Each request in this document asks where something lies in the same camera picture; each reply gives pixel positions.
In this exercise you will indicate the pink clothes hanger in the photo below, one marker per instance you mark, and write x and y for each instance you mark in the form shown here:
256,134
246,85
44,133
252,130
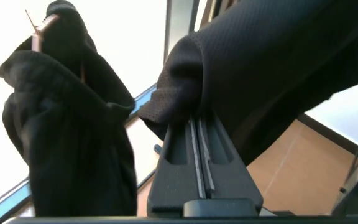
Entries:
37,37

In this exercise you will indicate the black garment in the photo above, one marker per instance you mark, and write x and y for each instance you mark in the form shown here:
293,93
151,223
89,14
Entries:
73,140
259,62

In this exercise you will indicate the brown curtain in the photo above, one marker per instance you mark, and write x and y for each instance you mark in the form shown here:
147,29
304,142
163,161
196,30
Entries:
219,9

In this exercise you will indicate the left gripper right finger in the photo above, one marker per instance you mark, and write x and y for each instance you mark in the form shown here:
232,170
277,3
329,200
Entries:
232,183

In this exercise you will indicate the window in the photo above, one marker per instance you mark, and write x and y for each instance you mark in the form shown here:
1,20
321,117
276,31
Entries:
141,99

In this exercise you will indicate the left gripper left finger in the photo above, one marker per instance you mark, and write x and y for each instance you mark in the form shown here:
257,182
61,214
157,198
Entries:
169,183

